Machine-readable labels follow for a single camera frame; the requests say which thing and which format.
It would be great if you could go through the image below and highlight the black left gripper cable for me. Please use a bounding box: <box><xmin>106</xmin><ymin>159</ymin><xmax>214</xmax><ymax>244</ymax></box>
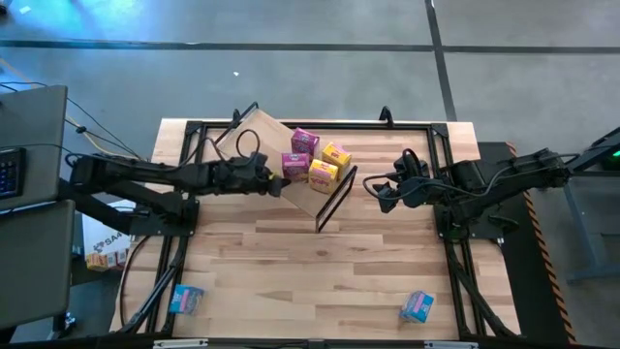
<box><xmin>193</xmin><ymin>128</ymin><xmax>263</xmax><ymax>166</ymax></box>

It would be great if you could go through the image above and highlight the silver table bracket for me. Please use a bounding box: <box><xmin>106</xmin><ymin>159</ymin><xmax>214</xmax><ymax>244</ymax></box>
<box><xmin>424</xmin><ymin>340</ymin><xmax>480</xmax><ymax>349</ymax></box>
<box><xmin>152</xmin><ymin>338</ymin><xmax>209</xmax><ymax>349</ymax></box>

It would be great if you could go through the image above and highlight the grey desk top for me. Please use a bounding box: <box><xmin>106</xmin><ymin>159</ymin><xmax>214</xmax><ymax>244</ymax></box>
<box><xmin>0</xmin><ymin>199</ymin><xmax>77</xmax><ymax>332</ymax></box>
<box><xmin>0</xmin><ymin>85</ymin><xmax>69</xmax><ymax>212</ymax></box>

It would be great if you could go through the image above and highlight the yellow pops cereal box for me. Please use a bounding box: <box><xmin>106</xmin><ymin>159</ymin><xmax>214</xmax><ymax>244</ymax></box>
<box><xmin>321</xmin><ymin>141</ymin><xmax>354</xmax><ymax>180</ymax></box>
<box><xmin>308</xmin><ymin>158</ymin><xmax>340</xmax><ymax>195</ymax></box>

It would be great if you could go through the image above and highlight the white printed cardboard box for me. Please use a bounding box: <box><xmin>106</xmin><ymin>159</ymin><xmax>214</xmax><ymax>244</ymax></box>
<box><xmin>81</xmin><ymin>198</ymin><xmax>138</xmax><ymax>272</ymax></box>

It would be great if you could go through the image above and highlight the yellow cable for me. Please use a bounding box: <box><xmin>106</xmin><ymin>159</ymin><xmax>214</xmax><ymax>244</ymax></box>
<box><xmin>0</xmin><ymin>57</ymin><xmax>146</xmax><ymax>164</ymax></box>

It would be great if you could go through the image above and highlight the black mat with orange stripes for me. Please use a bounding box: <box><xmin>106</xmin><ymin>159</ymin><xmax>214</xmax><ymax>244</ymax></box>
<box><xmin>477</xmin><ymin>141</ymin><xmax>577</xmax><ymax>346</ymax></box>

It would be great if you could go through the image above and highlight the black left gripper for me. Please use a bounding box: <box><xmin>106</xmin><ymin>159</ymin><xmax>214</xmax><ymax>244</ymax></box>
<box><xmin>207</xmin><ymin>161</ymin><xmax>293</xmax><ymax>198</ymax></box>

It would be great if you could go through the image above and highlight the black cable with knot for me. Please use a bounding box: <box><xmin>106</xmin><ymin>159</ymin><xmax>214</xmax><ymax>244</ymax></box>
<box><xmin>65</xmin><ymin>115</ymin><xmax>151</xmax><ymax>164</ymax></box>

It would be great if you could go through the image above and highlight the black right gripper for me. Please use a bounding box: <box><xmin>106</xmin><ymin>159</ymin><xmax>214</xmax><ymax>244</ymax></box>
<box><xmin>373</xmin><ymin>166</ymin><xmax>435</xmax><ymax>214</ymax></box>

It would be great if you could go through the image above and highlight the blue rice krispies cereal box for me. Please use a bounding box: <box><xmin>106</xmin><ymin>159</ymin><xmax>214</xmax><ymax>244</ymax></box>
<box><xmin>398</xmin><ymin>289</ymin><xmax>436</xmax><ymax>325</ymax></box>
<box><xmin>168</xmin><ymin>283</ymin><xmax>205</xmax><ymax>316</ymax></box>

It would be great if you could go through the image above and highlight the magenta raisin bran cereal box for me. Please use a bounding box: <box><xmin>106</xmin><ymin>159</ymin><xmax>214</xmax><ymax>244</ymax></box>
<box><xmin>280</xmin><ymin>152</ymin><xmax>311</xmax><ymax>183</ymax></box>
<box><xmin>290</xmin><ymin>127</ymin><xmax>321</xmax><ymax>159</ymax></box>

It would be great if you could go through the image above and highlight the wooden shelf with black frame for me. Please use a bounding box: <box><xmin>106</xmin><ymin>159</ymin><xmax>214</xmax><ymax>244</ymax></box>
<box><xmin>212</xmin><ymin>101</ymin><xmax>359</xmax><ymax>235</ymax></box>

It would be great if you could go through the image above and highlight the black metal table frame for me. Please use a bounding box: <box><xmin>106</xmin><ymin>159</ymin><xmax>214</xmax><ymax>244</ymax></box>
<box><xmin>118</xmin><ymin>118</ymin><xmax>522</xmax><ymax>340</ymax></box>

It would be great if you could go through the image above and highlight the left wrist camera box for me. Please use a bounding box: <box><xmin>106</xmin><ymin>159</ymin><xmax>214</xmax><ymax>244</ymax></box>
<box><xmin>244</xmin><ymin>151</ymin><xmax>270</xmax><ymax>171</ymax></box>

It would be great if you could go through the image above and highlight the grey metal cart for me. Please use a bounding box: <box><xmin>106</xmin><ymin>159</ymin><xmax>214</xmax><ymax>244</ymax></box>
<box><xmin>535</xmin><ymin>126</ymin><xmax>620</xmax><ymax>285</ymax></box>

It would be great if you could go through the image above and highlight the black looped floor cable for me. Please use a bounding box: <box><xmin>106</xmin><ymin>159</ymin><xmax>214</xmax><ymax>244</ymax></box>
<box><xmin>118</xmin><ymin>235</ymin><xmax>151</xmax><ymax>331</ymax></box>

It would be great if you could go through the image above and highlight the black keyboard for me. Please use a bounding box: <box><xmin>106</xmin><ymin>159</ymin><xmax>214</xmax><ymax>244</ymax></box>
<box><xmin>0</xmin><ymin>146</ymin><xmax>28</xmax><ymax>201</ymax></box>

